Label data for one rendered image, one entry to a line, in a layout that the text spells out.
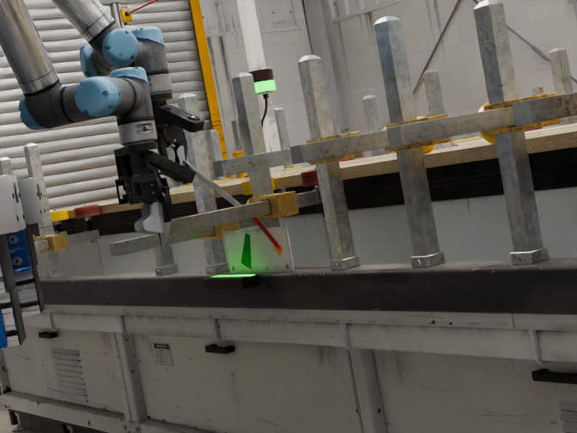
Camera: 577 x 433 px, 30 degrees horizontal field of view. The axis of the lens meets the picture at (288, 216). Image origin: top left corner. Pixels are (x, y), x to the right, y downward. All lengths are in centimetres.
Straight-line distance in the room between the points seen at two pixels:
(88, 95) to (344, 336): 72
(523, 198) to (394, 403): 90
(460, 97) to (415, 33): 92
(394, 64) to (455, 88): 953
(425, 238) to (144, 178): 58
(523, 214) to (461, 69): 964
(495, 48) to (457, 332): 54
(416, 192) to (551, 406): 53
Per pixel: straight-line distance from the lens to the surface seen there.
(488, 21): 181
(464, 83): 1142
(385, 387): 259
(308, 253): 264
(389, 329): 216
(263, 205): 233
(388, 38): 199
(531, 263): 181
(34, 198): 221
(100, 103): 207
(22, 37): 212
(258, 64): 403
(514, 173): 180
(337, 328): 229
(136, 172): 218
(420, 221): 198
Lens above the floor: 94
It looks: 3 degrees down
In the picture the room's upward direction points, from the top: 10 degrees counter-clockwise
